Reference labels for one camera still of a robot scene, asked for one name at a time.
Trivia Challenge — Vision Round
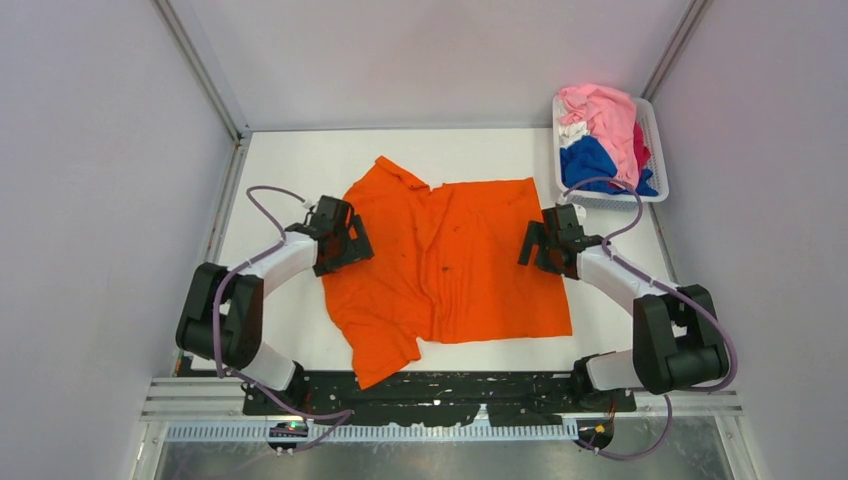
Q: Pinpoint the orange t shirt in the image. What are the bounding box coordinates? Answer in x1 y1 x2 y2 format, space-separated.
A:
323 157 572 389

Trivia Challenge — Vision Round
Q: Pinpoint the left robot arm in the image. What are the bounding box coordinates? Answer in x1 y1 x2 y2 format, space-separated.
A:
175 196 373 414

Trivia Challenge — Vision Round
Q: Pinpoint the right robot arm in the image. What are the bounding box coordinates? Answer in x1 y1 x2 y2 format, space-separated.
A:
518 204 733 411

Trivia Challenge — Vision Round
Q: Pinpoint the blue t shirt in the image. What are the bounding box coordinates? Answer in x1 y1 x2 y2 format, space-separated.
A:
560 136 659 197

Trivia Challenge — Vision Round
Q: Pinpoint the white t shirt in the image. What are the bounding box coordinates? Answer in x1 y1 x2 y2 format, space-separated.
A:
557 121 591 149

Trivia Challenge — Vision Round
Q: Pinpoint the crimson t shirt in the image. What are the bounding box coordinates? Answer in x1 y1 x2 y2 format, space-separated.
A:
633 122 651 171

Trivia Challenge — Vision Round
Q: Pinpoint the pink t shirt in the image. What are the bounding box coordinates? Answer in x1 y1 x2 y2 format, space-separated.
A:
557 84 640 187

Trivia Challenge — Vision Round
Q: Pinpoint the white plastic laundry basket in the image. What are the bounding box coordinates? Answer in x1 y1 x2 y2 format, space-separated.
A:
551 98 670 211

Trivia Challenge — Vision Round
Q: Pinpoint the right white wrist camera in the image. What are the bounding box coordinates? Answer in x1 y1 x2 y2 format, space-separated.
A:
556 195 587 226

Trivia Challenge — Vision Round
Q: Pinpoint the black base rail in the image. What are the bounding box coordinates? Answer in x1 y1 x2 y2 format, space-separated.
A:
242 370 636 427

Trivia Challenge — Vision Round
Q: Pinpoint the white slotted cable duct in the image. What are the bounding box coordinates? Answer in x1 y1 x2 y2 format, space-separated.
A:
165 419 578 443

